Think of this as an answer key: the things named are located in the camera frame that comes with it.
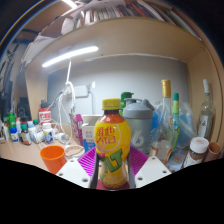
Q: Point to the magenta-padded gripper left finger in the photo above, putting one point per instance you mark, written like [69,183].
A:
[75,171]

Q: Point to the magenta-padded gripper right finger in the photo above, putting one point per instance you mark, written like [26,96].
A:
[148,170]

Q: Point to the yellow drink bottle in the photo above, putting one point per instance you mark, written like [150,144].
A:
[112,143]

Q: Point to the orange plastic cup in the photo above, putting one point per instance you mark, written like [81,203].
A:
[53,160]

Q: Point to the white and blue carton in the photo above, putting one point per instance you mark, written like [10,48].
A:
[88,136]

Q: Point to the magenta snack pouch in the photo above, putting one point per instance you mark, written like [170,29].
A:
[77,128]

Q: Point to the grey shaker bottle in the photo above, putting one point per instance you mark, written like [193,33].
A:
[140,126]

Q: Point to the white-lidded brown jar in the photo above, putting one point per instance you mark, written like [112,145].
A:
[196,151]

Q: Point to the green-capped clear bottle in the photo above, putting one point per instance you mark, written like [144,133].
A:
[175,120]

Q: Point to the gold-capped clear glass bottle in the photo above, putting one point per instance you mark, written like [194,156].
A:
[166,110]

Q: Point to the red and white canister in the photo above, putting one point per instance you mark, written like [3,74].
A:
[45,116]

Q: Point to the brown mug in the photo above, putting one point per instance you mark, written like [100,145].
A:
[213,151]

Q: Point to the blue-lidded white jar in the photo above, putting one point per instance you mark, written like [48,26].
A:
[14,135]

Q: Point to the green glass bottle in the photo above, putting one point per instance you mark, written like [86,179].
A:
[126,98]

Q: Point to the white-capped clear glass bottle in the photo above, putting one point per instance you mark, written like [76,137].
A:
[206,116]

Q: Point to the white power strip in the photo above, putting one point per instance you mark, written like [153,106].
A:
[81,91]

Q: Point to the green plastic container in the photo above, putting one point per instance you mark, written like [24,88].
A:
[11,120]

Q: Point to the white desk lamp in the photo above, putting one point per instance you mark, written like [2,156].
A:
[70,55]

